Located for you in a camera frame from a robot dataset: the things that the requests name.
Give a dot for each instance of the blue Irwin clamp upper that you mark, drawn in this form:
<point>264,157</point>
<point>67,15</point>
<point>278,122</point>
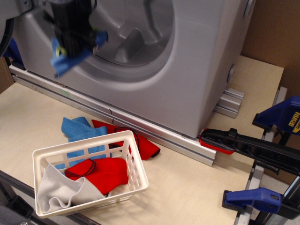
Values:
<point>285,115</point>

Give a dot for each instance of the black metal frame bar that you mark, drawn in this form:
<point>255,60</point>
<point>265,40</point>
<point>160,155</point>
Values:
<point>29,191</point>

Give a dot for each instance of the grey washing machine door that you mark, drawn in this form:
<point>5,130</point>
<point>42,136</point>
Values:
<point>9,10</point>

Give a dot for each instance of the blue clamp lower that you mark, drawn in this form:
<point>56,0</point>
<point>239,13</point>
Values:
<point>265,200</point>

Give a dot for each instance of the green cloth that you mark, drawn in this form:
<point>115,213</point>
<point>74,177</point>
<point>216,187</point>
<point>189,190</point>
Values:
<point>73,42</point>

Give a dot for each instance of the short aluminium extrusion block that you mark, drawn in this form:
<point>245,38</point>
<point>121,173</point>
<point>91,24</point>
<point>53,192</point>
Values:
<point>230,102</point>

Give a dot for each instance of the blue clamp behind machine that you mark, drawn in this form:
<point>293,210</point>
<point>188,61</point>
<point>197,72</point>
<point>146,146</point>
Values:
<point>12,52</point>

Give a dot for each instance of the red cloth in basket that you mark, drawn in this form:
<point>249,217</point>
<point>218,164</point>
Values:
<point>105,173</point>

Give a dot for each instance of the grey toy washing machine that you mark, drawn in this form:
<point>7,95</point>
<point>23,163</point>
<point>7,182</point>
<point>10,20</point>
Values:
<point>166,61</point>

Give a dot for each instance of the white plastic laundry basket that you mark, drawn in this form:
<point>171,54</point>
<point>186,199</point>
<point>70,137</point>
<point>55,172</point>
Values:
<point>117,145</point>

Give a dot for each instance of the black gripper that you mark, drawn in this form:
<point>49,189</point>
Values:
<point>72,26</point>

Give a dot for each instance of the long aluminium extrusion rail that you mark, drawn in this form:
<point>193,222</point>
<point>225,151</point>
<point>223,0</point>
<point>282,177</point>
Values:
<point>187,146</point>

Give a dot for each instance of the dark blue cloth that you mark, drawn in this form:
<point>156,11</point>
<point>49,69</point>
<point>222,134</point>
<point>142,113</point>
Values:
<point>62,63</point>

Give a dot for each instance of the grey cloth in basket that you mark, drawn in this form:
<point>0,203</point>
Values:
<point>57,192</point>

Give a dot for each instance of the light blue cloth on table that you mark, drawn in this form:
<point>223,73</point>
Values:
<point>79,129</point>

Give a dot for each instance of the brown cardboard panel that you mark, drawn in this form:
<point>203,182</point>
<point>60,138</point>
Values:
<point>273,37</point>

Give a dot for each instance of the red cloth on table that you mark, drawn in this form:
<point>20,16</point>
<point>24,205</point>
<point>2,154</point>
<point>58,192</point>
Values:
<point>146,148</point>

